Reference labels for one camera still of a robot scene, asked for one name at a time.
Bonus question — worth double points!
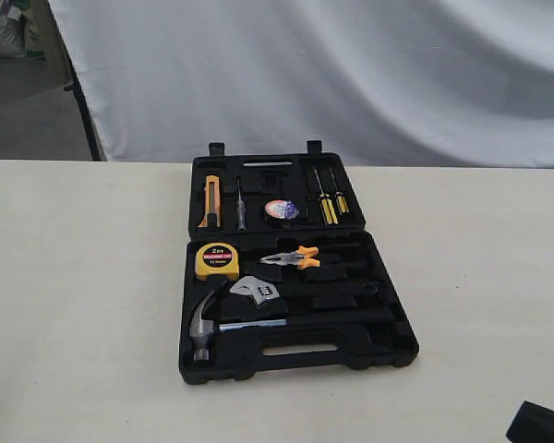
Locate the clear tester screwdriver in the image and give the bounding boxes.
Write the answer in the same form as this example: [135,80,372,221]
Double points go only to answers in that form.
[236,176,247,231]

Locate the long yellow black screwdriver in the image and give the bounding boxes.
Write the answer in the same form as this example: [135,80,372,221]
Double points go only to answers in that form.
[312,167,338,225]

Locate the black backdrop stand pole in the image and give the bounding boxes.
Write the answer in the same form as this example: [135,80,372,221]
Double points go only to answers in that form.
[46,1,103,162]

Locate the black plastic tool case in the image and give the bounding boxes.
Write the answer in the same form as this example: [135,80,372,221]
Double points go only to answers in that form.
[178,140,419,385]

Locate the orange handled pliers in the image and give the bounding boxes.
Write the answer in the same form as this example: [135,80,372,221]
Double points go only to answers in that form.
[259,246,342,270]

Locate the black electrical tape roll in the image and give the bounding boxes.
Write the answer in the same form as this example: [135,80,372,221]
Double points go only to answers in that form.
[263,199,300,228]

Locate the orange utility knife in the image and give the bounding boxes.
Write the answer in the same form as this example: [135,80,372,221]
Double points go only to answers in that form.
[198,174,221,229]

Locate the yellow tape measure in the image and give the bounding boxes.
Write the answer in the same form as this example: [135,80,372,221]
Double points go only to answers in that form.
[195,242,240,281]

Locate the short yellow black screwdriver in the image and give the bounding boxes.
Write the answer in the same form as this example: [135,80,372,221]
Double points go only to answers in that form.
[329,168,350,214]

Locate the adjustable wrench black handle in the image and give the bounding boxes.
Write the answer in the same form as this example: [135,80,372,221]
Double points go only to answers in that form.
[229,276,381,306]

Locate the white sack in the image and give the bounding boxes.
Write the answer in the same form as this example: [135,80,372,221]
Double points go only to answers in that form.
[0,1,25,58]

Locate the white backdrop cloth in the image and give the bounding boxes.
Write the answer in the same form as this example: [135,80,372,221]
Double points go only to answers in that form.
[51,1,554,168]

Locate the claw hammer black grip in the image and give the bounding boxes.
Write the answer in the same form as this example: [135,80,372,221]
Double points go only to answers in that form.
[188,292,394,362]

